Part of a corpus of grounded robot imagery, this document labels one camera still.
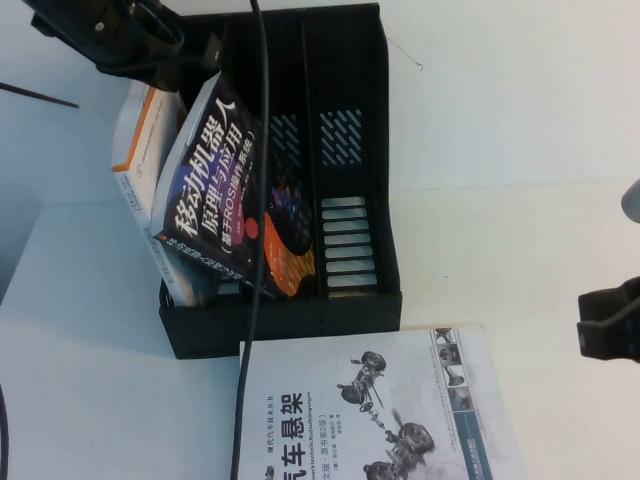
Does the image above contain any dark colourful robot book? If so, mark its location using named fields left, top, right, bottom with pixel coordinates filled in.
left=151, top=71, right=317, bottom=301

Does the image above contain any black three-slot book stand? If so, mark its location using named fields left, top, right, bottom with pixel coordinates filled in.
left=158, top=3, right=404, bottom=361

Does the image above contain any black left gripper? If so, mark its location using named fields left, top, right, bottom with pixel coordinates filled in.
left=30, top=0, right=224, bottom=91

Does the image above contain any white car suspension book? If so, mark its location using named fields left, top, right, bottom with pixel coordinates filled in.
left=238, top=324, right=532, bottom=480

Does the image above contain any thin grey wire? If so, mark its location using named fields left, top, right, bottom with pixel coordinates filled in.
left=388, top=35, right=425, bottom=72

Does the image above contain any thin black rod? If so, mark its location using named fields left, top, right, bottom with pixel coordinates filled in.
left=0, top=82, right=80, bottom=110

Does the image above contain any white and orange book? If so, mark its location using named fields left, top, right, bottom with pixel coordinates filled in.
left=110, top=82, right=189, bottom=306

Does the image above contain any black cable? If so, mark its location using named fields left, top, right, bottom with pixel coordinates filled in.
left=0, top=384, right=11, bottom=480
left=234, top=0, right=274, bottom=480

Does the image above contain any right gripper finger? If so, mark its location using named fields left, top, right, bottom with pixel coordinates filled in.
left=578, top=275, right=640, bottom=324
left=576, top=319, right=640, bottom=359

